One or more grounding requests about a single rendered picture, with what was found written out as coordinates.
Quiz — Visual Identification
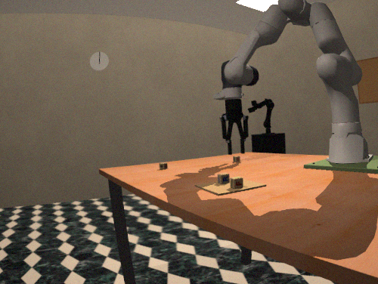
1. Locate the tan flat mat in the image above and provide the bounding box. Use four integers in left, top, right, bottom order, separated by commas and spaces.
195, 180, 267, 196

